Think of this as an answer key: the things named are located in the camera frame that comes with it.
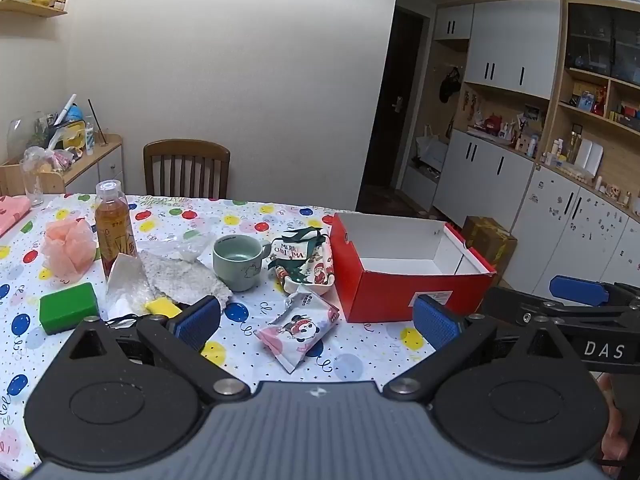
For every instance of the white fluffy cloth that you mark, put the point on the white fluffy cloth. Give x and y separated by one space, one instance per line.
185 280

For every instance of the white rolled tube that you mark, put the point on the white rolled tube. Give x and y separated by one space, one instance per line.
64 110

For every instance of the black hanging bag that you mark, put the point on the black hanging bag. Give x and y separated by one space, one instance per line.
450 85

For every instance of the pale green mug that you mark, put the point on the pale green mug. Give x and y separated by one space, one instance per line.
237 270

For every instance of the white boxes on shelf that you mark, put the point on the white boxes on shelf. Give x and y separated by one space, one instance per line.
589 157

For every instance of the green sponge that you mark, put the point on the green sponge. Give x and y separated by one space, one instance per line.
67 307

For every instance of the amber tea bottle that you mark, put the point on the amber tea bottle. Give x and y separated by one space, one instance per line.
116 230

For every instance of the panda print tissue packet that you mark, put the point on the panda print tissue packet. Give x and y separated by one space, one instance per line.
297 330

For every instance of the brown wooden chair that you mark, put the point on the brown wooden chair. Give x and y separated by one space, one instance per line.
185 152

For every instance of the white tote bag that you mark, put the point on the white tote bag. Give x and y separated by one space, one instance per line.
432 152

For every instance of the pink mesh bath pouf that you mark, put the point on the pink mesh bath pouf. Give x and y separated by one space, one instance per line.
70 247

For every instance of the wooden wall shelf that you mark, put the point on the wooden wall shelf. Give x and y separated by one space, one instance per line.
30 7

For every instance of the red cardboard box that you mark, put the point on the red cardboard box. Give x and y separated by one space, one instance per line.
385 295

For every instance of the drinking glass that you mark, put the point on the drinking glass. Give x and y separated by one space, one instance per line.
34 185

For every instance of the balloon print tablecloth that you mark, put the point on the balloon print tablecloth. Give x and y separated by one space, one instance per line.
165 215

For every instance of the clear plastic bag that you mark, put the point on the clear plastic bag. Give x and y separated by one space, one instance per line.
185 250

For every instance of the yellow box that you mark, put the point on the yellow box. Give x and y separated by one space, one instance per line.
70 135

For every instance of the low wooden side cabinet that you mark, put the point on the low wooden side cabinet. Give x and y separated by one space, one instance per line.
100 170

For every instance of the christmas print fabric bag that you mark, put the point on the christmas print fabric bag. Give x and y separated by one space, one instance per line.
300 260

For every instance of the dark wooden door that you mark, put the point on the dark wooden door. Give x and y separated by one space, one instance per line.
395 110

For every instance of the plastic bag of small things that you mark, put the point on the plastic bag of small things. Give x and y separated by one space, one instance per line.
52 160

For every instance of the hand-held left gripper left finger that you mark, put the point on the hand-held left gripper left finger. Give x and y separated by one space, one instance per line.
197 325

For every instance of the bubble wrap bag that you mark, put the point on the bubble wrap bag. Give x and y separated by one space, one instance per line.
124 285

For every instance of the person's right hand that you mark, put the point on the person's right hand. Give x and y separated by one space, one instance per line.
614 400

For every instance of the white and wood wall cabinet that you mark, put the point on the white and wood wall cabinet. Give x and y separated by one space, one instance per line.
505 50

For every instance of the brown cardboard box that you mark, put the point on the brown cardboard box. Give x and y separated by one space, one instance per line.
487 240

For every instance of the yellow sponge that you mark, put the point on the yellow sponge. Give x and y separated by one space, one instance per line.
162 306

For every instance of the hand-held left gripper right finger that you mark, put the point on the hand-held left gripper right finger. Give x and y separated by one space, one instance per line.
435 322

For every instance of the pink cloth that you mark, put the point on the pink cloth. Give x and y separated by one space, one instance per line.
12 212

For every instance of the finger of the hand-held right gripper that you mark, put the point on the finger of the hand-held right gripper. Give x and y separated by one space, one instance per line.
520 305
575 290

